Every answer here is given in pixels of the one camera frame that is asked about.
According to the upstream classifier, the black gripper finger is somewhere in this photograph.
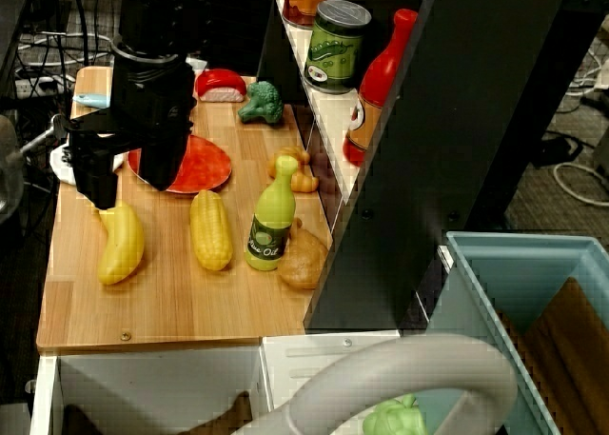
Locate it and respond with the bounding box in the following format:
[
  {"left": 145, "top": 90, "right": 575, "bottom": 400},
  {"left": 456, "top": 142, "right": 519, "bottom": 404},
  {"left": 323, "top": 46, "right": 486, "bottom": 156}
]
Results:
[
  {"left": 69, "top": 133, "right": 126, "bottom": 211},
  {"left": 140, "top": 133, "right": 192, "bottom": 192}
]

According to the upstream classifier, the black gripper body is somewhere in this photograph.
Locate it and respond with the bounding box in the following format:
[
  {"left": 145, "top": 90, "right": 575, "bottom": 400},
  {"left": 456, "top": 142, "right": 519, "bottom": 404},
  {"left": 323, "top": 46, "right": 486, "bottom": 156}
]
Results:
[{"left": 63, "top": 48, "right": 197, "bottom": 145}]

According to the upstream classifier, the yellow toy banana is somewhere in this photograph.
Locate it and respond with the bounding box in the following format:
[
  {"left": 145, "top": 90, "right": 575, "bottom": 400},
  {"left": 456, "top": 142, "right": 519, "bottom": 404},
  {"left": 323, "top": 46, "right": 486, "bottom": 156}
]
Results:
[{"left": 97, "top": 201, "right": 146, "bottom": 287}]

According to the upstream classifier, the red round plate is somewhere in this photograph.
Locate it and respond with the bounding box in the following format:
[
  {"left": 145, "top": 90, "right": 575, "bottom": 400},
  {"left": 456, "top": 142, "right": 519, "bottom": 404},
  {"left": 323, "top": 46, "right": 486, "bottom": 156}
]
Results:
[{"left": 127, "top": 133, "right": 233, "bottom": 195}]

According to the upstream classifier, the white toy fried egg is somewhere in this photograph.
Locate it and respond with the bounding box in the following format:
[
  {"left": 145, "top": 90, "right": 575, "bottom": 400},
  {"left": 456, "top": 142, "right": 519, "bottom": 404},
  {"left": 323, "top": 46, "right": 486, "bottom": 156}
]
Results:
[{"left": 49, "top": 142, "right": 128, "bottom": 187}]

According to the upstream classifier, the red pepper toy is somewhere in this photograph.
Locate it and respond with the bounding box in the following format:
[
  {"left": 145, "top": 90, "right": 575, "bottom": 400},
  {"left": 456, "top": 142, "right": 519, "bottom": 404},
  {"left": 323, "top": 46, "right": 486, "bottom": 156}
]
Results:
[{"left": 194, "top": 68, "right": 248, "bottom": 104}]

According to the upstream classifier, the yellow toy corn cob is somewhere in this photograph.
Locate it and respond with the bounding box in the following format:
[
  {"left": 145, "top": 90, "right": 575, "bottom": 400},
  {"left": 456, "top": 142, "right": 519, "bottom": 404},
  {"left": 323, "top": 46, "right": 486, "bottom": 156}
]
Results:
[{"left": 188, "top": 189, "right": 234, "bottom": 272}]

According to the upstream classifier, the grey metal stand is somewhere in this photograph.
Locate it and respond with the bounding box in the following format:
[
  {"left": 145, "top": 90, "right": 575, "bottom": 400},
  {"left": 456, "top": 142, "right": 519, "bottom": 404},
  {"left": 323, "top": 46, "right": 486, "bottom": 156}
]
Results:
[{"left": 0, "top": 113, "right": 68, "bottom": 227}]

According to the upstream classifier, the white power strip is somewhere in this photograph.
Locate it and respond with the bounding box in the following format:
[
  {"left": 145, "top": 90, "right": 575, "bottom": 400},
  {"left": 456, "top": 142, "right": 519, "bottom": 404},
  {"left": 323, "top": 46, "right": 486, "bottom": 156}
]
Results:
[{"left": 13, "top": 74, "right": 77, "bottom": 97}]

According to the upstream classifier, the green toy broccoli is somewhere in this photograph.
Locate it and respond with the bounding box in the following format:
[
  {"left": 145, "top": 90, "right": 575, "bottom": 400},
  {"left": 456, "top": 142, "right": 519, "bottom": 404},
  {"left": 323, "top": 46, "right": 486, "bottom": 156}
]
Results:
[{"left": 237, "top": 80, "right": 285, "bottom": 126}]

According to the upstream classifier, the green olive oil toy bottle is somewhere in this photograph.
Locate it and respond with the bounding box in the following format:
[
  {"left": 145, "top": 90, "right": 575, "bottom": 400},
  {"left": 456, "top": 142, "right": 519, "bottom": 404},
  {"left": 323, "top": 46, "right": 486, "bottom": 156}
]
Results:
[{"left": 245, "top": 154, "right": 300, "bottom": 272}]

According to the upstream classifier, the orange toy croissant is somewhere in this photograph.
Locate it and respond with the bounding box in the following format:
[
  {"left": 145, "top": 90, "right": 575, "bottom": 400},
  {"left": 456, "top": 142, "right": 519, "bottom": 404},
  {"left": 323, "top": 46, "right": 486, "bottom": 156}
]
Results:
[{"left": 266, "top": 145, "right": 320, "bottom": 193}]

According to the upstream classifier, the brown toy bread roll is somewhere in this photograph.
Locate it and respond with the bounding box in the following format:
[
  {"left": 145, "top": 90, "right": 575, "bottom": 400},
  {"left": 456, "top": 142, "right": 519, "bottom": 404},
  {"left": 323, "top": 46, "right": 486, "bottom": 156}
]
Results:
[{"left": 278, "top": 217, "right": 330, "bottom": 291}]

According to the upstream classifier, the white kitchen shelf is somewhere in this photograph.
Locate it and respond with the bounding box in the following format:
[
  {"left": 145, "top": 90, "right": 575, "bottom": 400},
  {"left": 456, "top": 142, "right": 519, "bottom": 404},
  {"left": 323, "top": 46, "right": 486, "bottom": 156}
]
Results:
[{"left": 275, "top": 0, "right": 396, "bottom": 208}]

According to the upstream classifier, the orange toy can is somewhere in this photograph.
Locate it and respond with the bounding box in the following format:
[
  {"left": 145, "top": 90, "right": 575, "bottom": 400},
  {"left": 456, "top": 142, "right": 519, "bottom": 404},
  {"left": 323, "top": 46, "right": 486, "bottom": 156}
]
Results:
[{"left": 282, "top": 0, "right": 334, "bottom": 29}]

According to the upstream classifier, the green pea toy can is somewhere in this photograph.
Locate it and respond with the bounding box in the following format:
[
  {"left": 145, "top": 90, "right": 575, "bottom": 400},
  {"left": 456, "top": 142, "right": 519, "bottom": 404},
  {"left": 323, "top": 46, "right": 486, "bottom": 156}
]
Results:
[{"left": 304, "top": 0, "right": 372, "bottom": 95}]

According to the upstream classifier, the white toy sink unit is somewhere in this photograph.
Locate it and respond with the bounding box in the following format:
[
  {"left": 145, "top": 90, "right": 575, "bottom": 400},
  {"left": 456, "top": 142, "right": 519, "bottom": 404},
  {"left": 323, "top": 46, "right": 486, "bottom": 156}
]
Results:
[{"left": 29, "top": 329, "right": 429, "bottom": 435}]

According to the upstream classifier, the red ketchup toy bottle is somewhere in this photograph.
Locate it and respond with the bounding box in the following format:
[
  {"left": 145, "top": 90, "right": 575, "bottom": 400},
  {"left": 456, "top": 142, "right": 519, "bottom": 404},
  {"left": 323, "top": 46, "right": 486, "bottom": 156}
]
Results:
[{"left": 342, "top": 9, "right": 419, "bottom": 168}]

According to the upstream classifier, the grey toy faucet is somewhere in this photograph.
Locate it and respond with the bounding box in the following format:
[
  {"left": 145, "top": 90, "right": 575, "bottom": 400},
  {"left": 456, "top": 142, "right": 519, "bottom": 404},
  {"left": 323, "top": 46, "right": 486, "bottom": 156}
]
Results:
[{"left": 230, "top": 334, "right": 519, "bottom": 435}]

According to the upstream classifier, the light green toy vegetable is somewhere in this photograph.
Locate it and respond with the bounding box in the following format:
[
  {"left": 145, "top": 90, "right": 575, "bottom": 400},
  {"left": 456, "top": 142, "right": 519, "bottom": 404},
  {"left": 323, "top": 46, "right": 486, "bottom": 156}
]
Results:
[{"left": 362, "top": 393, "right": 428, "bottom": 435}]

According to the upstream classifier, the blue plastic bin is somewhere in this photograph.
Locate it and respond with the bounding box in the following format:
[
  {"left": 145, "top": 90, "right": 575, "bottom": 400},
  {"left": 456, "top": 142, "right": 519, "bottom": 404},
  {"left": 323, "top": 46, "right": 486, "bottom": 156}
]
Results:
[{"left": 425, "top": 230, "right": 609, "bottom": 435}]

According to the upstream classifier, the spatula with light blue handle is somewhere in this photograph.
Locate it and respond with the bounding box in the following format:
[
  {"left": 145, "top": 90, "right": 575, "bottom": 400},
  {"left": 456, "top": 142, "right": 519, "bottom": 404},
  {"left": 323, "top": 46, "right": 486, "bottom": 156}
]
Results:
[{"left": 71, "top": 93, "right": 113, "bottom": 109}]

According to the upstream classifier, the white floor cable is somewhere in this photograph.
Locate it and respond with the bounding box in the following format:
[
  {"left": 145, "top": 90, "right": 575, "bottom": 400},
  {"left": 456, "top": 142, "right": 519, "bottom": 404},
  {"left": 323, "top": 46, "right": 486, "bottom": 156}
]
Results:
[{"left": 553, "top": 162, "right": 609, "bottom": 208}]

